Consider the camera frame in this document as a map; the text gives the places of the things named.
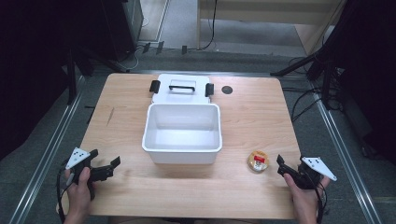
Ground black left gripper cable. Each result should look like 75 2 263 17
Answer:
55 160 74 224

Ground round snack cake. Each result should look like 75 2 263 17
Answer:
247 150 270 174

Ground white plastic storage box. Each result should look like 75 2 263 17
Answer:
141 102 223 165

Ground aluminium floor rail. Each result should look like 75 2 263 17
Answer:
8 75 87 224
309 81 385 224

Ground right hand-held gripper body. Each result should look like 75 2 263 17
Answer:
293 157 338 190

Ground black floor cables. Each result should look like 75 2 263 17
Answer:
280 56 344 123

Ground person's right hand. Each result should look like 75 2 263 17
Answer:
283 173 331 216

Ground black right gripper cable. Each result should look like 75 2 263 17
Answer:
306 172 329 224

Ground black hanging cable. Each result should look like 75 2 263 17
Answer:
199 0 219 51

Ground white floor cable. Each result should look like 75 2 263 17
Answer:
122 15 150 71

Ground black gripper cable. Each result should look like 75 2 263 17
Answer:
306 172 329 224
55 160 74 224

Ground black tripod stand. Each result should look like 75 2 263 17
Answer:
269 0 353 110
64 46 129 106

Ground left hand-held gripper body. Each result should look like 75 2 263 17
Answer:
64 147 115 201

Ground white box lid black handle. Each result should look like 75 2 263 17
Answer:
148 73 216 105

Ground person's left hand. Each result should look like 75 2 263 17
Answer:
64 167 93 216

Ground dark metal cabinet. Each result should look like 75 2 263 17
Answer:
101 0 145 63

